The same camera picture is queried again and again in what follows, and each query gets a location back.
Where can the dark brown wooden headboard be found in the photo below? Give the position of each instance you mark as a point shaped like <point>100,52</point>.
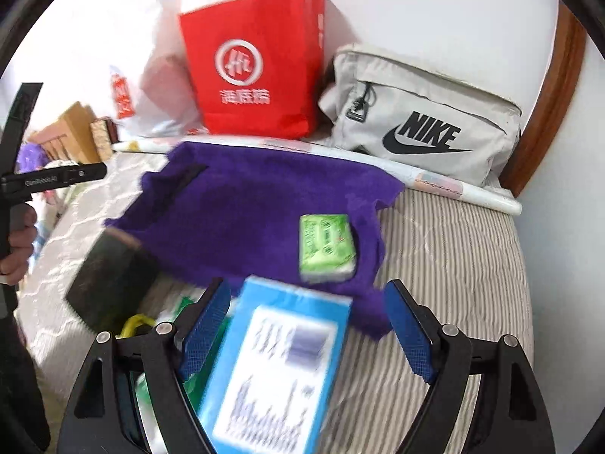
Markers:
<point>553,104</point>

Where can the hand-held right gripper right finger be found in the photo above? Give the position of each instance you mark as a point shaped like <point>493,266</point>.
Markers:
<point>410,335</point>

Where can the patterned cardboard box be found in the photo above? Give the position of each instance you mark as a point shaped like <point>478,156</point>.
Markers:
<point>101,139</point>

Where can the red paper shopping bag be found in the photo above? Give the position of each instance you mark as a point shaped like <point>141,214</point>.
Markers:
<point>250,33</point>

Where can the person's left hand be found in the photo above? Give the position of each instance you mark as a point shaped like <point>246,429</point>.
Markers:
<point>21,246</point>

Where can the white plastic shopping bag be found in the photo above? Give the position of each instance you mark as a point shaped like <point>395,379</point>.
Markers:
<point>160,85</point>

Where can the purple fuzzy pillow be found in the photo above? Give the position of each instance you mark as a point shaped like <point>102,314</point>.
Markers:
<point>30,156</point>

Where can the white spotted plush toy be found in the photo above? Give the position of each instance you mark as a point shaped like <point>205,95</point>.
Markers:
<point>52,208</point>

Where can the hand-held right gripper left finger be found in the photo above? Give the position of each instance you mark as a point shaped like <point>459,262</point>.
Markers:
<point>204,335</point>

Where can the yellow plastic object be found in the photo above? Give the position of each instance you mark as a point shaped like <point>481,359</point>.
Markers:
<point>134,321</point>

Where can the green tissue pack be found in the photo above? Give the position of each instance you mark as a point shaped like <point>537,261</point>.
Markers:
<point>326,246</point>

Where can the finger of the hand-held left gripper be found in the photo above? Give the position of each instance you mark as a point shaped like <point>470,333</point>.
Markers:
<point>85,173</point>

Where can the purple fleece towel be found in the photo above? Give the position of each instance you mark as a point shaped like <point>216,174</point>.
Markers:
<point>236,198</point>

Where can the grey sling bag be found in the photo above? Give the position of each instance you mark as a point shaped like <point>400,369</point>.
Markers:
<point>425,94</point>

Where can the blue cardboard box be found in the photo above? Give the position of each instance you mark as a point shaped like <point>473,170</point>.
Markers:
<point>264,302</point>

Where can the white rolled paper poster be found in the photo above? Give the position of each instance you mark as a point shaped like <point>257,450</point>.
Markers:
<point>472,196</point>

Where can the black pouch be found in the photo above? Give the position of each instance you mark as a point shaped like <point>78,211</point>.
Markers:
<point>108,283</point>

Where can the person's left forearm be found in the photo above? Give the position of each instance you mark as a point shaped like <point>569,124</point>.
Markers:
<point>23,378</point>

